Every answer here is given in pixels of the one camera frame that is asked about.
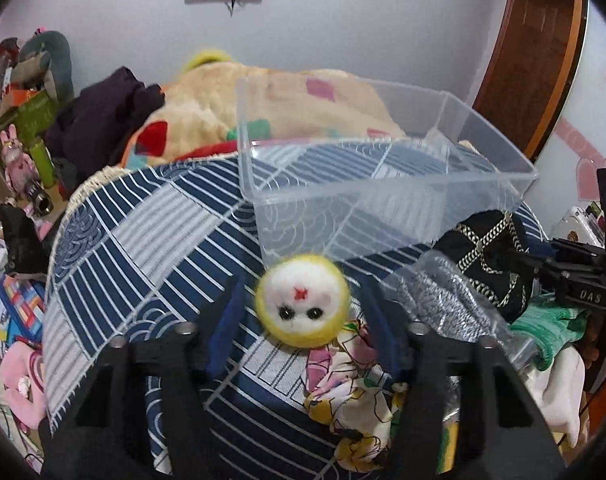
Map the green cardboard box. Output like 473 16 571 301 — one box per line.
0 90 58 150

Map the black cloth with chain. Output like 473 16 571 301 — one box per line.
433 209 533 324

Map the pink plush toy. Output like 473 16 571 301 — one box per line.
0 341 46 430

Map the clear plastic storage box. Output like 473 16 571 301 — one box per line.
236 74 537 266

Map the pink rabbit figure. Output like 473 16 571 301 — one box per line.
0 124 40 195

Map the green knitted cloth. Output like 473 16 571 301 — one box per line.
510 292 588 372

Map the brown wooden door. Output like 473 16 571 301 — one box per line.
473 0 588 160

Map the dark purple garment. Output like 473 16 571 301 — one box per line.
44 66 165 188

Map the grey green plush toy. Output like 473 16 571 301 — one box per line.
10 30 74 105

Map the white cloth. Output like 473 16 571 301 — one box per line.
525 346 585 448

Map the blue white patterned tablecloth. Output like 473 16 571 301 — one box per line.
42 138 552 480

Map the yellow felt ball toy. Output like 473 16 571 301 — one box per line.
254 254 351 349

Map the floral patterned cloth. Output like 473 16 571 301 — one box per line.
303 320 407 472

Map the beige patchwork blanket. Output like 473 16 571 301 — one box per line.
119 62 404 170

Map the white suitcase with stickers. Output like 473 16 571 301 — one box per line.
550 202 606 248

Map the colourful book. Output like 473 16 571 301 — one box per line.
0 275 46 344

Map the bagged steel wool scourer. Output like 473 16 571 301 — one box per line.
379 250 537 393

